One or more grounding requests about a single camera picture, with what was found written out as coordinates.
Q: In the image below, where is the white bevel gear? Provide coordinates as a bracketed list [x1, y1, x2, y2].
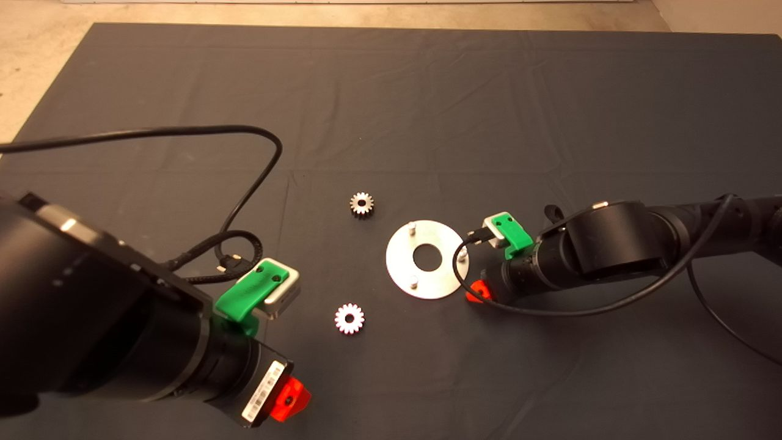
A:
[334, 303, 366, 336]

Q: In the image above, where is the silver right camera box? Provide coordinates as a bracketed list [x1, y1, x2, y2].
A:
[483, 214, 511, 249]

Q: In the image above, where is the round metal carrier plate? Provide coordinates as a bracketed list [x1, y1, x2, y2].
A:
[386, 220, 471, 300]

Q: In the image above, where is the silver camera box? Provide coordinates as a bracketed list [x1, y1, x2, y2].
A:
[483, 214, 511, 249]
[260, 260, 301, 320]

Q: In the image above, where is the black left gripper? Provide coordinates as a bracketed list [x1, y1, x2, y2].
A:
[205, 333, 312, 428]

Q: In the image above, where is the green left camera mount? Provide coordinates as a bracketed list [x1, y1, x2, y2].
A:
[214, 258, 289, 337]

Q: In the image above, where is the silver left camera box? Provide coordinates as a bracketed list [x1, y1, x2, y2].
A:
[260, 260, 301, 320]

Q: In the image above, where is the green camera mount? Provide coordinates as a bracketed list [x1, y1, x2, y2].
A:
[214, 258, 289, 337]
[492, 212, 535, 260]

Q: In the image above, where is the dark grey table cloth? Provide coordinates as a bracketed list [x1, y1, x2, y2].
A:
[0, 23, 782, 440]

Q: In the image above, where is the thin black left camera cable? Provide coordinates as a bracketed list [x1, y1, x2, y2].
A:
[0, 125, 283, 273]

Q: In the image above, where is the braided black left arm cable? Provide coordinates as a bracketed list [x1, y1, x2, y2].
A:
[162, 230, 265, 285]

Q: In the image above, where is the small steel planetary gear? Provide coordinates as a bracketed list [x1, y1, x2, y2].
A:
[349, 192, 375, 220]

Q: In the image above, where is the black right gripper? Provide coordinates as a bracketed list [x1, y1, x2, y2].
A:
[466, 241, 578, 304]

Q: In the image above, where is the green right camera mount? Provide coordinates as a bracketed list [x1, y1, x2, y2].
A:
[492, 212, 535, 260]

